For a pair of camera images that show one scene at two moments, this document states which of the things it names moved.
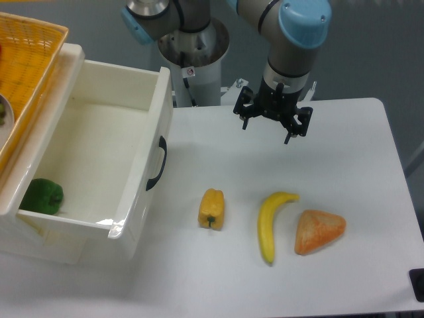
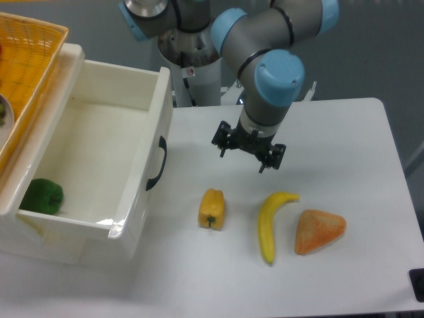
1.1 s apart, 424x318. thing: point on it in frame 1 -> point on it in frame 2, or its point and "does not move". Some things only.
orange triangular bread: (315, 228) does not move
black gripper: (275, 105) -> (238, 138)
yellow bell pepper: (212, 209) does not move
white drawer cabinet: (21, 239) does not move
